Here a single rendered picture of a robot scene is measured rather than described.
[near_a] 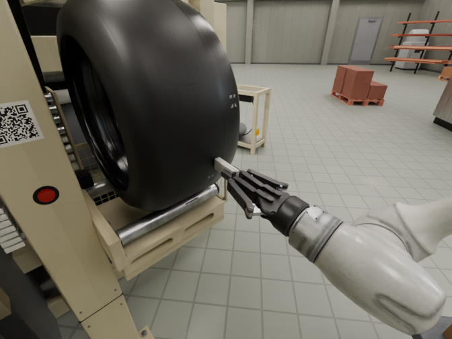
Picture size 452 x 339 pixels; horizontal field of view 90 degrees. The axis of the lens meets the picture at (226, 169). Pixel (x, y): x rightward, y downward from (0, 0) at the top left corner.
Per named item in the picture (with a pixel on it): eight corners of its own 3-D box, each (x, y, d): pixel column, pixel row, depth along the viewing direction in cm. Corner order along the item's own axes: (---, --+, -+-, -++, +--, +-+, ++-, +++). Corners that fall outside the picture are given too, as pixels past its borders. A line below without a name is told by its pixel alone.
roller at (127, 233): (116, 247, 61) (119, 249, 57) (109, 233, 61) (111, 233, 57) (215, 194, 81) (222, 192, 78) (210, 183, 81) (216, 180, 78)
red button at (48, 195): (41, 204, 49) (35, 193, 47) (40, 201, 50) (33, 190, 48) (57, 198, 51) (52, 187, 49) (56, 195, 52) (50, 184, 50)
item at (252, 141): (253, 155, 300) (257, 92, 260) (217, 144, 331) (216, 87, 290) (266, 146, 325) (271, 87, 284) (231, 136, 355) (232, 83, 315)
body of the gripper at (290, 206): (317, 198, 43) (278, 173, 48) (292, 219, 38) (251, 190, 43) (305, 224, 47) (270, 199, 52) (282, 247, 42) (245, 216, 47)
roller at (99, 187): (85, 200, 79) (86, 199, 75) (79, 187, 78) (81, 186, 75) (173, 166, 99) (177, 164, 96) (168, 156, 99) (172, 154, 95)
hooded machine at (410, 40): (419, 70, 1041) (436, 29, 959) (402, 70, 1048) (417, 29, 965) (408, 68, 1112) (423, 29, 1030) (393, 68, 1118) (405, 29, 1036)
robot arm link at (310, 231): (325, 240, 34) (291, 216, 37) (306, 272, 39) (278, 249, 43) (350, 212, 39) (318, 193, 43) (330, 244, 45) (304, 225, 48)
